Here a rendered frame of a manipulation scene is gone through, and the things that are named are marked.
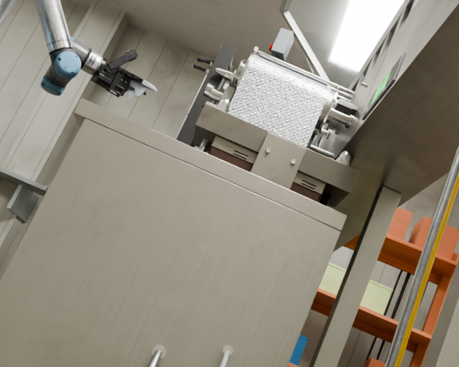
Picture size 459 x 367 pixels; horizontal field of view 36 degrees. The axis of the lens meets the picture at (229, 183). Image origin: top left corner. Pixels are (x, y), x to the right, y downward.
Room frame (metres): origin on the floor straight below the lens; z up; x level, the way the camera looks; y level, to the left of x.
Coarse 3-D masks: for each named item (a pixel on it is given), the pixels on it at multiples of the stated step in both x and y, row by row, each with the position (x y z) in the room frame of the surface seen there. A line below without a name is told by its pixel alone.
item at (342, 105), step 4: (340, 100) 1.81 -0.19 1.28; (344, 100) 1.81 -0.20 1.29; (336, 104) 1.85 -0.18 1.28; (340, 104) 1.81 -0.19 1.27; (344, 104) 1.81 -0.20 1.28; (348, 104) 1.81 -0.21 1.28; (352, 104) 1.81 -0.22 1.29; (340, 108) 1.84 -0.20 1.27; (344, 108) 1.83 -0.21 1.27; (348, 108) 1.82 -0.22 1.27; (352, 108) 1.81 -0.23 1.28; (356, 108) 1.81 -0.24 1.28; (348, 112) 1.84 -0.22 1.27; (352, 112) 1.84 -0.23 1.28
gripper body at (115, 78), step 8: (104, 64) 2.17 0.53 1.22; (96, 72) 2.18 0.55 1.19; (112, 72) 2.20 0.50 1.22; (120, 72) 2.20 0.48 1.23; (96, 80) 2.20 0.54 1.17; (104, 80) 2.20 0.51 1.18; (112, 80) 2.21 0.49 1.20; (120, 80) 2.20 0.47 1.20; (128, 80) 2.21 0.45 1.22; (112, 88) 2.20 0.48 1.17; (120, 88) 2.21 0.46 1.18
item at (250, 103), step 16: (240, 96) 1.78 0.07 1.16; (256, 96) 1.78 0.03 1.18; (272, 96) 1.78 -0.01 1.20; (240, 112) 1.78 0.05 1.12; (256, 112) 1.78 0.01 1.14; (272, 112) 1.78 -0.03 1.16; (288, 112) 1.78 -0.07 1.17; (304, 112) 1.78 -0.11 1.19; (272, 128) 1.78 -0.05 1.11; (288, 128) 1.78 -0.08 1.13; (304, 128) 1.78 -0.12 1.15; (304, 144) 1.78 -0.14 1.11
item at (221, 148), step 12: (216, 144) 1.60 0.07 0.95; (228, 144) 1.60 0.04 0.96; (216, 156) 1.60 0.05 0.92; (228, 156) 1.60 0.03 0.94; (240, 156) 1.60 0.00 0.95; (252, 156) 1.59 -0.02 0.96; (300, 180) 1.59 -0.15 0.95; (312, 180) 1.59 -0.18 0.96; (300, 192) 1.59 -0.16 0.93; (312, 192) 1.59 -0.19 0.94
